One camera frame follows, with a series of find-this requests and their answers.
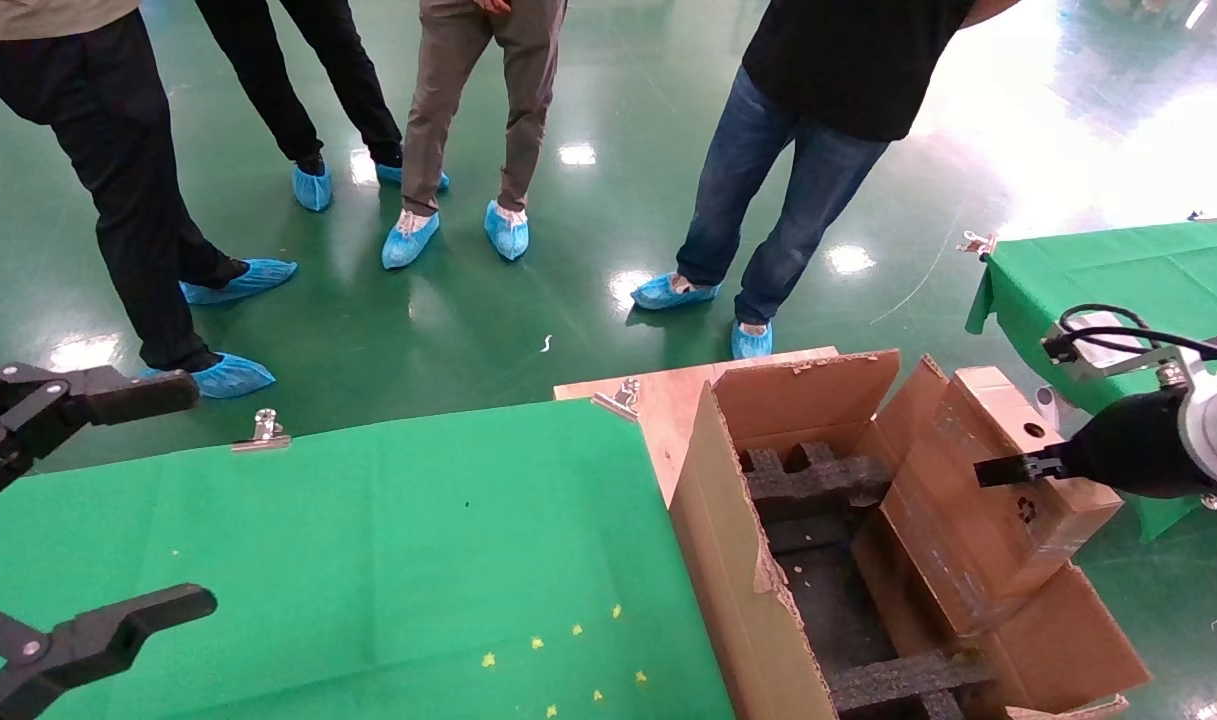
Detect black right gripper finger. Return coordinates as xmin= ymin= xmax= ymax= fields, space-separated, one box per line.
xmin=974 ymin=446 xmax=1075 ymax=490

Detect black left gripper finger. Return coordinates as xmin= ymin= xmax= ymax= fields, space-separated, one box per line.
xmin=0 ymin=585 xmax=219 ymax=720
xmin=0 ymin=363 xmax=201 ymax=501

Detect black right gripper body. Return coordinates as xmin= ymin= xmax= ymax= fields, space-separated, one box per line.
xmin=1066 ymin=388 xmax=1216 ymax=500

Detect small brown cardboard box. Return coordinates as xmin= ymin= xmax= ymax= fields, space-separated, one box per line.
xmin=873 ymin=365 xmax=1126 ymax=638

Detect large open cardboard carton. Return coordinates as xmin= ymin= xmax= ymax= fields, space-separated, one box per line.
xmin=668 ymin=348 xmax=1151 ymax=720

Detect blue shoe cover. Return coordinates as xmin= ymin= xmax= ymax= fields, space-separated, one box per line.
xmin=731 ymin=320 xmax=774 ymax=361
xmin=291 ymin=163 xmax=333 ymax=212
xmin=484 ymin=200 xmax=530 ymax=262
xmin=180 ymin=259 xmax=298 ymax=305
xmin=138 ymin=352 xmax=276 ymax=400
xmin=382 ymin=209 xmax=441 ymax=270
xmin=375 ymin=163 xmax=449 ymax=193
xmin=630 ymin=273 xmax=721 ymax=311

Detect green table cloth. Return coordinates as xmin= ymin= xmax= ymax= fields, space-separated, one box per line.
xmin=0 ymin=397 xmax=734 ymax=720
xmin=966 ymin=215 xmax=1217 ymax=541

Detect black foam packing block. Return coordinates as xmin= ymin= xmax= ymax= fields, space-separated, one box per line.
xmin=826 ymin=650 xmax=999 ymax=720
xmin=738 ymin=443 xmax=894 ymax=523

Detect person beige shirt black trousers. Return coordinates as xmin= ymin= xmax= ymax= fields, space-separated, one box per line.
xmin=0 ymin=0 xmax=298 ymax=400

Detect person in black trousers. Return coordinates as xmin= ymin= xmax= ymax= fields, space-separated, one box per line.
xmin=193 ymin=0 xmax=449 ymax=212

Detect person black shirt blue jeans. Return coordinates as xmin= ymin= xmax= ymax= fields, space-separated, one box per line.
xmin=630 ymin=0 xmax=1024 ymax=361

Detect person in brown trousers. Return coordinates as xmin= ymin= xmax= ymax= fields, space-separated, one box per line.
xmin=382 ymin=0 xmax=569 ymax=270

